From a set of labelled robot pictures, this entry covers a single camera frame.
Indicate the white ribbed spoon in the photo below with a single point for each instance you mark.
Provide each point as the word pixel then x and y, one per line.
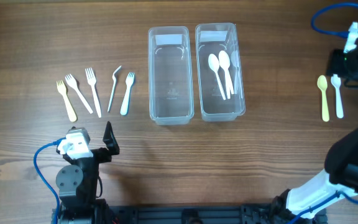
pixel 213 63

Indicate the clear plastic container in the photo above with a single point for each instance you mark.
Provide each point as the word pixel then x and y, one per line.
pixel 171 99
pixel 211 39

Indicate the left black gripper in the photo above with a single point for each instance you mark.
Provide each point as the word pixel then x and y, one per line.
pixel 105 155

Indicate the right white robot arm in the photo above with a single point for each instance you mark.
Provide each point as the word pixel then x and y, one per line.
pixel 305 204

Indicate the translucent clear spoon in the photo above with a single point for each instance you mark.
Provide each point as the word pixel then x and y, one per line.
pixel 236 65

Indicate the clear right plastic container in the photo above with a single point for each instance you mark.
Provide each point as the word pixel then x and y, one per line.
pixel 211 39

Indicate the yellow plastic fork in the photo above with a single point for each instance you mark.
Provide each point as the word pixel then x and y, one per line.
pixel 63 91

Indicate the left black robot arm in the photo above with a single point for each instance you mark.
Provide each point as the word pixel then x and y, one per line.
pixel 78 183

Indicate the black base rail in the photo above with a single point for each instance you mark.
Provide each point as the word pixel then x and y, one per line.
pixel 242 214

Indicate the white small spoon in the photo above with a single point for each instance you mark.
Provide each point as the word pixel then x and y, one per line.
pixel 336 83

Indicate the yellow plastic spoon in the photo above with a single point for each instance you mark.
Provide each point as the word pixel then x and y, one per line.
pixel 323 85

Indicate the white short plastic fork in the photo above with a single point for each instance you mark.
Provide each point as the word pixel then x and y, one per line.
pixel 72 82

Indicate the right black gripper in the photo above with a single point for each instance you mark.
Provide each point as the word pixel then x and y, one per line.
pixel 334 66

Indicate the white long plastic fork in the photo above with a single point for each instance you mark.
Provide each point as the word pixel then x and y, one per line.
pixel 91 79

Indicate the clear left plastic container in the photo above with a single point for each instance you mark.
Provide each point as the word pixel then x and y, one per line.
pixel 171 99

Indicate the light blue plastic fork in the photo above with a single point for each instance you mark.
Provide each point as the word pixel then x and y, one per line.
pixel 125 104

